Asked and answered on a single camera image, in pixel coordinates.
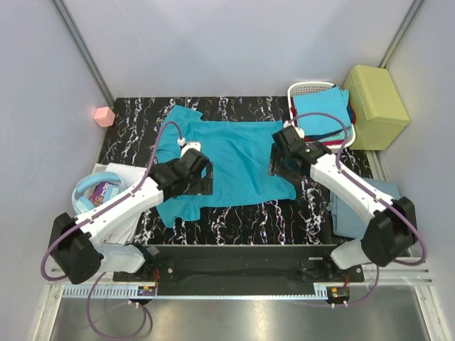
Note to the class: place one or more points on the light blue shirt in basket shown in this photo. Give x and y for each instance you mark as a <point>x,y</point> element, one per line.
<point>333,101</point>

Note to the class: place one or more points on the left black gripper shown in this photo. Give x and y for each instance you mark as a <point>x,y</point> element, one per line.
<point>205,179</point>

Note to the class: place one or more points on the light blue headphones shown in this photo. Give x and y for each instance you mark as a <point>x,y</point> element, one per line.
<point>95,190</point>

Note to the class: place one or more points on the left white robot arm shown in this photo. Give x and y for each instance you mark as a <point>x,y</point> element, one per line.
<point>79,245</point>

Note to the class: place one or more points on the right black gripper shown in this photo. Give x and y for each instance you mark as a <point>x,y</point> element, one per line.
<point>274,168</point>

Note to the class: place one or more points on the folded grey-blue t shirt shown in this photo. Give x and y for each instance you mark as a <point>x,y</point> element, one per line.
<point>346,222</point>

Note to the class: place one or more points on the stack of papers and books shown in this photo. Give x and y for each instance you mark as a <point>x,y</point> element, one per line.
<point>130,175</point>

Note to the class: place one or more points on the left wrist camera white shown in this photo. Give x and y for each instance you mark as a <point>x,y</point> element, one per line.
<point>188,145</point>

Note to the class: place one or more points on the pink cube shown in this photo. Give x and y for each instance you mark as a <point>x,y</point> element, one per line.
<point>104,117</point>

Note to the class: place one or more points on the white perforated laundry basket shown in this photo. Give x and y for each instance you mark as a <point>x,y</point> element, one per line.
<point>308,87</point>

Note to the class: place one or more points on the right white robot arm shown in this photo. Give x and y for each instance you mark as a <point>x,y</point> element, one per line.
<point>391,223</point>

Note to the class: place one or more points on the green storage box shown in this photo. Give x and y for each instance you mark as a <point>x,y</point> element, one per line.
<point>380,114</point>

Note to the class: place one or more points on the teal t shirt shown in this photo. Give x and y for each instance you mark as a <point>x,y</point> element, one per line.
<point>240,153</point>

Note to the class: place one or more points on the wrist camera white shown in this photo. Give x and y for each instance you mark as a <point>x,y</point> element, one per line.
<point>188,145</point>
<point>298,130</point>

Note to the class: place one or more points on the red shirt in basket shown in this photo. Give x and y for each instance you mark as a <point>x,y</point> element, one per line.
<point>333,140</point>

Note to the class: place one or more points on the aluminium rail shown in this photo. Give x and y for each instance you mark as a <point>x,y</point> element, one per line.
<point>393,274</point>

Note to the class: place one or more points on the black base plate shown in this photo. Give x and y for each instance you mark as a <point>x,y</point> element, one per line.
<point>302,262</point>

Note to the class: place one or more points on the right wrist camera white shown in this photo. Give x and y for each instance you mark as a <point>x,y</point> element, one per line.
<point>298,130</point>

